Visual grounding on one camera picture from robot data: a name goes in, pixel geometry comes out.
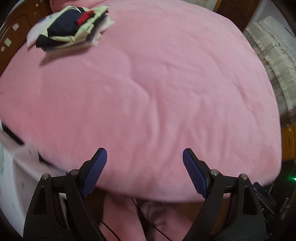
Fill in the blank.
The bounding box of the white patterned sheet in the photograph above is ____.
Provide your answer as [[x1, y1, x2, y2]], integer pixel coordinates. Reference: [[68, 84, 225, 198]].
[[1, 123, 65, 235]]

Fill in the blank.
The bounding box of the dark wooden door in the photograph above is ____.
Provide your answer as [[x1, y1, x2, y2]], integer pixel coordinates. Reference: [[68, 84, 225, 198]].
[[214, 0, 261, 32]]

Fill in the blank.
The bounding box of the yellow wooden cabinet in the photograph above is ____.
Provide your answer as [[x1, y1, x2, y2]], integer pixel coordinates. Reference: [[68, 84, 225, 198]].
[[281, 125, 296, 162]]

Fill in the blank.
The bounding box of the pink bed blanket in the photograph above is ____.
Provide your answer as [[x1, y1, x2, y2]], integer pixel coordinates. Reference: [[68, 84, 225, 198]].
[[1, 1, 281, 202]]

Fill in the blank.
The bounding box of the navy red varsity jacket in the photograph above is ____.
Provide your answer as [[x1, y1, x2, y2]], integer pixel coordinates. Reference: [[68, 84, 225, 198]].
[[35, 8, 95, 51]]

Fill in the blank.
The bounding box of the brown wooden headboard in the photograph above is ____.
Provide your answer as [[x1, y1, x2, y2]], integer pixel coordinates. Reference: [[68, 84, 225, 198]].
[[1, 0, 52, 73]]

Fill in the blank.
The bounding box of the stack of folded clothes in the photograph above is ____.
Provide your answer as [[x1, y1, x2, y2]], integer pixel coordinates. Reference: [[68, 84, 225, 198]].
[[27, 6, 114, 52]]

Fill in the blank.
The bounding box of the white lace curtain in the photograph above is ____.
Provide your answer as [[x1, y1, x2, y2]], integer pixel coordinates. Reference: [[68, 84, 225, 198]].
[[244, 15, 296, 119]]

